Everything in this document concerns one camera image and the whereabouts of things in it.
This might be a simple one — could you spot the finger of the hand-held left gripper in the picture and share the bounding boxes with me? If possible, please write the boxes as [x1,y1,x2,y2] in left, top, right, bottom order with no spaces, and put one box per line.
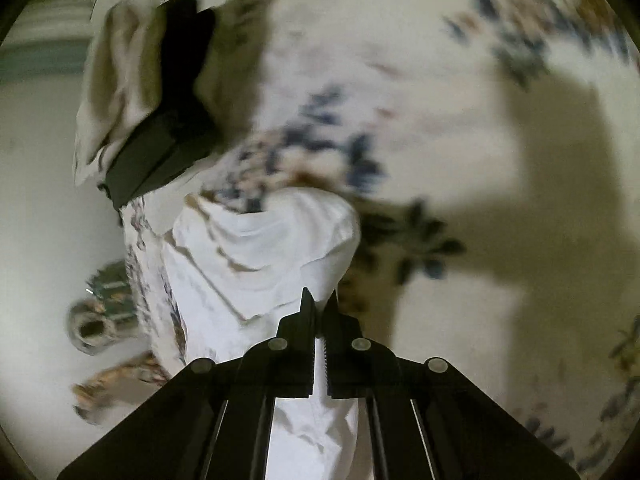
[159,0,217,108]

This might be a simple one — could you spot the floral bed sheet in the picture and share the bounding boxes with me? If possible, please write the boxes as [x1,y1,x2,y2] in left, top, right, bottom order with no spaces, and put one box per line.
[95,0,640,473]

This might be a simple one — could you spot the white garment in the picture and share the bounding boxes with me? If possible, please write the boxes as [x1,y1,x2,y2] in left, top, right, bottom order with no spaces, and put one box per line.
[72,0,362,480]

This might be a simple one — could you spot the dark green object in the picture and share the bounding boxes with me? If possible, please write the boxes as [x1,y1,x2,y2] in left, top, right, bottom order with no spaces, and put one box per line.
[86,259,137,321]

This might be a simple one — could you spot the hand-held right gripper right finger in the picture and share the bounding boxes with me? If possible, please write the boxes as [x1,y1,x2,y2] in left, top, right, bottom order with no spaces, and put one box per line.
[322,291,582,480]

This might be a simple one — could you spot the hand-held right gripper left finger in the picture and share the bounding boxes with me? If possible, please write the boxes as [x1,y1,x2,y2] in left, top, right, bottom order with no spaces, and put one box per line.
[56,287,317,480]

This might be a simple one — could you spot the green striped rug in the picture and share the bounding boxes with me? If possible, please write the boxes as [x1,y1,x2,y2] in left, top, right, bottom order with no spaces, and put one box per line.
[0,0,97,83]

